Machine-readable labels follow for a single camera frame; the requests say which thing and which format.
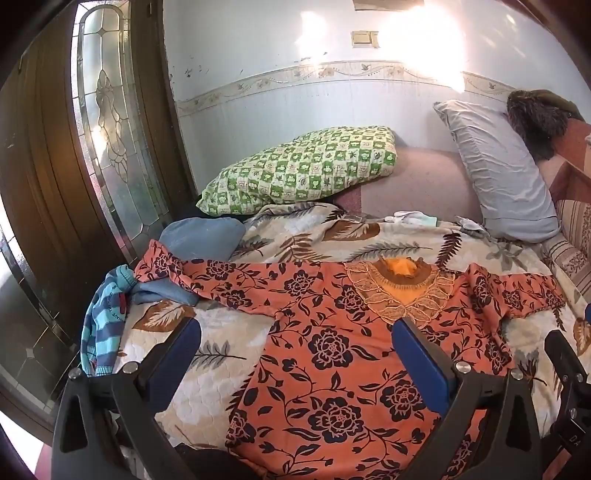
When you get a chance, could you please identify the grey pillow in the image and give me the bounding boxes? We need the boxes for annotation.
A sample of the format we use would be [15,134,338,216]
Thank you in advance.
[433,100,561,244]

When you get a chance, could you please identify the striped beige cushion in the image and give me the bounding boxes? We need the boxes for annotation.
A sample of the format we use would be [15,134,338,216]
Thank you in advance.
[538,198,591,296]

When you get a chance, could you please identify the pink pillow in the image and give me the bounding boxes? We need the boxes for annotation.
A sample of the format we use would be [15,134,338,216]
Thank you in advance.
[332,147,485,222]

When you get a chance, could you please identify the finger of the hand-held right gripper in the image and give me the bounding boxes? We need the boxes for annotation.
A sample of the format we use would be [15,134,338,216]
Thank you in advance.
[544,329,591,403]

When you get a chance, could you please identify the light blue cloth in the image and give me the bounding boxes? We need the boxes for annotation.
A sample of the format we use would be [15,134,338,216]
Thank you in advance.
[134,217,245,305]

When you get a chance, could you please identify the leaf print blanket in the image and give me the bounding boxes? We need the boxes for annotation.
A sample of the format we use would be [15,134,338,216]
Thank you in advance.
[111,202,591,462]

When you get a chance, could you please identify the green checkered pillow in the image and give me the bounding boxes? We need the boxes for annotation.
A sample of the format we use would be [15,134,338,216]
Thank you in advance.
[201,126,398,217]

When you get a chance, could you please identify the white socks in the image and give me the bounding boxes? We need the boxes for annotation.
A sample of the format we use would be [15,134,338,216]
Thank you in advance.
[387,210,437,228]

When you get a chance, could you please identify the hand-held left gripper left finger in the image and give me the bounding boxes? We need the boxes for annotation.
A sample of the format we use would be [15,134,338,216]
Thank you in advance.
[52,318,202,480]

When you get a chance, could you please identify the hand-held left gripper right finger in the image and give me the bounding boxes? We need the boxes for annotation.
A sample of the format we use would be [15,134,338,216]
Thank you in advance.
[392,318,550,480]

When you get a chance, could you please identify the wooden headboard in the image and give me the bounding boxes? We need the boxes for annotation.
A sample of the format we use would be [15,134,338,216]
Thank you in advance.
[538,117,591,204]

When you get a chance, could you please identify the wooden door with stained glass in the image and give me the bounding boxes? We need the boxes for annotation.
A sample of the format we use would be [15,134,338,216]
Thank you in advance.
[0,0,199,435]

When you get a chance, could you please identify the blue striped sweater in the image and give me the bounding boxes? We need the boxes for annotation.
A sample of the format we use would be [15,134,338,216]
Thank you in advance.
[81,264,139,377]

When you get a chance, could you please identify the orange floral blouse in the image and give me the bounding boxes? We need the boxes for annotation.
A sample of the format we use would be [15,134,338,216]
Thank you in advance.
[134,239,566,480]

